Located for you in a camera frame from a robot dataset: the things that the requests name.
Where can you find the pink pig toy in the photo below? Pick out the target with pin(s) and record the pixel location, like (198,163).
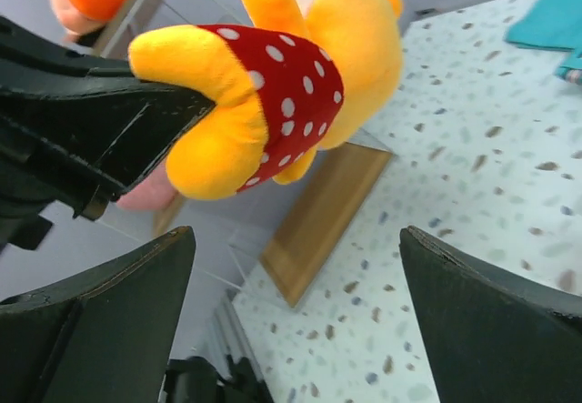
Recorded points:
(153,193)

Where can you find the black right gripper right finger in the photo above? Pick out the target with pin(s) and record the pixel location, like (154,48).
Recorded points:
(491,335)

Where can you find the folded teal cloth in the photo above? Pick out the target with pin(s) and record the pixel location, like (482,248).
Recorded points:
(552,25)

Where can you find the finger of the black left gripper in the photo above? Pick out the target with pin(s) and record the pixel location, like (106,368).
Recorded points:
(80,129)

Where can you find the orange bear polka dress front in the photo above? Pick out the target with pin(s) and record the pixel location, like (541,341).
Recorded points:
(282,84)

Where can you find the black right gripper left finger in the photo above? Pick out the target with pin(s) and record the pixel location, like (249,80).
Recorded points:
(102,335)

